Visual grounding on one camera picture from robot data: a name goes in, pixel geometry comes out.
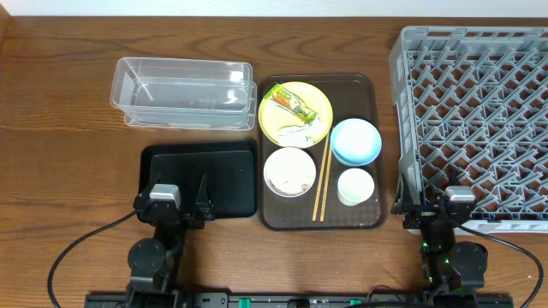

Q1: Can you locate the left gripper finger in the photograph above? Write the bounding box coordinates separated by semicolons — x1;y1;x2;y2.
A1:
145;174;161;198
195;174;211;209

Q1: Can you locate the white cup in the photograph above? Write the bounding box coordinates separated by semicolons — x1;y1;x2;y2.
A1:
337;168;375;206

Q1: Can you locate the light blue bowl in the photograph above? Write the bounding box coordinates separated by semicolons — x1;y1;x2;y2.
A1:
330;118;382;167

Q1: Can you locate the wooden chopstick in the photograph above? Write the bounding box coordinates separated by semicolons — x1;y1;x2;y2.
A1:
312;135;329;222
320;129;332;222

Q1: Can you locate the pink bowl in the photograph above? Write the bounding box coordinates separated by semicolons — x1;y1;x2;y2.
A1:
263;147;316;198

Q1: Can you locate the green snack wrapper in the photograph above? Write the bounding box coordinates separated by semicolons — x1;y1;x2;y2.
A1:
265;84;318;124

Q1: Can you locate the pile of rice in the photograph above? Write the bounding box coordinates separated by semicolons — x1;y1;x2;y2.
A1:
265;166;316;198

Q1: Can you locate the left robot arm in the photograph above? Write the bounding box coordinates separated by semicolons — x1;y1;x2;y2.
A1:
126;175;215;308

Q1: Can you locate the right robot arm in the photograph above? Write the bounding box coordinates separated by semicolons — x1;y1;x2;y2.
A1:
390;175;488;308

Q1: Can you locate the grey dishwasher rack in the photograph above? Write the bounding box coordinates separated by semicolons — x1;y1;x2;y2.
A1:
389;26;547;234

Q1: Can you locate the black tray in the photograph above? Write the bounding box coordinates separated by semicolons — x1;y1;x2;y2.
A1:
139;140;258;219

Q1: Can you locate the brown serving tray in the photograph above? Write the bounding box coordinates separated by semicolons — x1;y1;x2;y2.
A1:
259;74;388;231

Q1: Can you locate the clear plastic bin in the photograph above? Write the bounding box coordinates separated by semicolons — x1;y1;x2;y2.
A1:
110;57;257;131

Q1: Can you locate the yellow plate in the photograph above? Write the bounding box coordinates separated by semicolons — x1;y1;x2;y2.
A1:
258;81;333;149

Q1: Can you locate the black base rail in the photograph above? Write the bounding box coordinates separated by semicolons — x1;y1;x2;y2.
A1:
83;291;515;308

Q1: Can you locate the left black cable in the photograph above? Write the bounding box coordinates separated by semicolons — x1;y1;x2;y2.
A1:
46;209;140;308

